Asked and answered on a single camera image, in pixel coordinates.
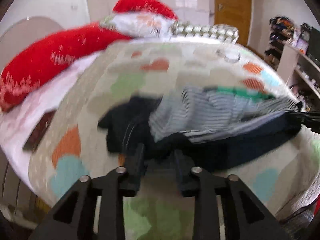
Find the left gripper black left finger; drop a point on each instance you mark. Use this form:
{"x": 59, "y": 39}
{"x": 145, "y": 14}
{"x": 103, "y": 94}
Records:
{"x": 93, "y": 207}

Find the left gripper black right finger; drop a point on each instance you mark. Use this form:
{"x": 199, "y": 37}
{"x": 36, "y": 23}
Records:
{"x": 244, "y": 215}

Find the striped navy child pants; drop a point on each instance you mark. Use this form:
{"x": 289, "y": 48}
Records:
{"x": 217, "y": 127}

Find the white shelf unit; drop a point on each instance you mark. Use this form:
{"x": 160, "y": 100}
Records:
{"x": 293, "y": 63}

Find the heart pattern quilt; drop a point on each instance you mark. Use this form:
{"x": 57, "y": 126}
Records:
{"x": 284, "y": 179}

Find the black smartphone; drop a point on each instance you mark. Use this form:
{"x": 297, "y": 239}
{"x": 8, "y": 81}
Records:
{"x": 39, "y": 131}

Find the desk clock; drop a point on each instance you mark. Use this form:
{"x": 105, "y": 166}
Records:
{"x": 305, "y": 32}

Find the shoe rack with clothes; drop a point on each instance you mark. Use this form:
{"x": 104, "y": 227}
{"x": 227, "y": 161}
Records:
{"x": 282, "y": 31}

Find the pink white bedsheet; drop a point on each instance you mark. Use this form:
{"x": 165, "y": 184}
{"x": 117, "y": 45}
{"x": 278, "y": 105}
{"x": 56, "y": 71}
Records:
{"x": 17, "y": 124}

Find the olive white-dotted bolster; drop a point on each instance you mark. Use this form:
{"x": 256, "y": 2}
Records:
{"x": 221, "y": 32}

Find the wooden door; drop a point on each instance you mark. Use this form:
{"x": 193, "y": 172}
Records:
{"x": 236, "y": 13}

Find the long red pillow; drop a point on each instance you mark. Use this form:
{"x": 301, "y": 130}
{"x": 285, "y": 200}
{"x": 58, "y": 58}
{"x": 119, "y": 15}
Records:
{"x": 44, "y": 59}

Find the beige round headboard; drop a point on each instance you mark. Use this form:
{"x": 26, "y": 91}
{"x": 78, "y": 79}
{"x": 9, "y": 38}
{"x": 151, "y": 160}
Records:
{"x": 24, "y": 33}

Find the floral white pillow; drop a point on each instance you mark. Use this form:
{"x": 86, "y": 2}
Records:
{"x": 139, "y": 24}

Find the red pillow at back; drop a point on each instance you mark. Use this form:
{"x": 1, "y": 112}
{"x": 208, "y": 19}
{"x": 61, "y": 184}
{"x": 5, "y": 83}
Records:
{"x": 154, "y": 6}

